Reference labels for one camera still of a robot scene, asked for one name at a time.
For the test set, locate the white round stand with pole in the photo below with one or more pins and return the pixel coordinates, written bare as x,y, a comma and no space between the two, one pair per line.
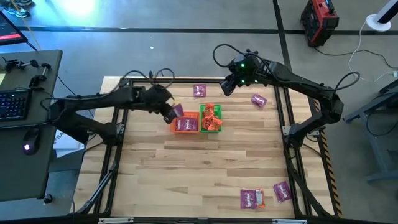
377,22

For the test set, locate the black aluminium table frame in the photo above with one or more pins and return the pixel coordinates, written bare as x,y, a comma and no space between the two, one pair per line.
186,80

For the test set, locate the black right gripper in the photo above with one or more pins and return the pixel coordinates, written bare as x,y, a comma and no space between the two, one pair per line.
248,70

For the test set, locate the black desk foot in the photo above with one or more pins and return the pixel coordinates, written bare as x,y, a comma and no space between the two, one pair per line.
47,198

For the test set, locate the black backlit keyboard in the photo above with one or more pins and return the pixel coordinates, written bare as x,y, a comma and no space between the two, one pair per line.
12,105

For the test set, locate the orange plastic basket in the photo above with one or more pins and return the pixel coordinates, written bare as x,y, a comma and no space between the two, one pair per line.
192,114

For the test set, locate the dark grey desk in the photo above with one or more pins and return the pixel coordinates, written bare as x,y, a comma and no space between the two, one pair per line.
18,174

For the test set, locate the yellow black hazard tape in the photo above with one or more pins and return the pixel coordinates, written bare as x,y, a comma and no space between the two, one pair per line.
331,174

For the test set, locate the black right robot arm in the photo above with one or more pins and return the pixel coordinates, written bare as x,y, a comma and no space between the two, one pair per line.
298,84

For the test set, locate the black computer monitor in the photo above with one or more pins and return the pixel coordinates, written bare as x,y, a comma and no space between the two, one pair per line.
9,31

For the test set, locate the red black power unit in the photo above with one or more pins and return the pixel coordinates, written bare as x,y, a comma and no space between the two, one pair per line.
318,23

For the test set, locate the silver metal bracket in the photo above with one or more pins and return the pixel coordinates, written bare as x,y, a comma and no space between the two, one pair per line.
289,221
115,220

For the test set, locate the black computer mouse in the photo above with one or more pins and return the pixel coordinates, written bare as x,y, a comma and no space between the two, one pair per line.
31,141

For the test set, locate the grey metal table frame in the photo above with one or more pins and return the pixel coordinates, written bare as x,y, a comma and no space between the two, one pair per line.
377,146

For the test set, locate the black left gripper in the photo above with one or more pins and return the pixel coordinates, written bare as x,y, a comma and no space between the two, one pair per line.
158,99

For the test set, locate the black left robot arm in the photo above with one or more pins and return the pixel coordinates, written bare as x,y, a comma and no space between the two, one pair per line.
93,102

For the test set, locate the purple Skittles candy pack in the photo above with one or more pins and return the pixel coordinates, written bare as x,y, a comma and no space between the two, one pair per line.
282,191
179,110
186,124
199,90
248,199
259,100

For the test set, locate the black desk clamp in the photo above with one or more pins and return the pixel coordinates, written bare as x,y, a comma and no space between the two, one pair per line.
15,64
38,79

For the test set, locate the green plastic basket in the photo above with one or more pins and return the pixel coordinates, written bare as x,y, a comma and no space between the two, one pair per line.
217,109

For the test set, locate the orange white Reese's candy pack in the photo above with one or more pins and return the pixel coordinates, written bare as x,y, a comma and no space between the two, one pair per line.
260,198

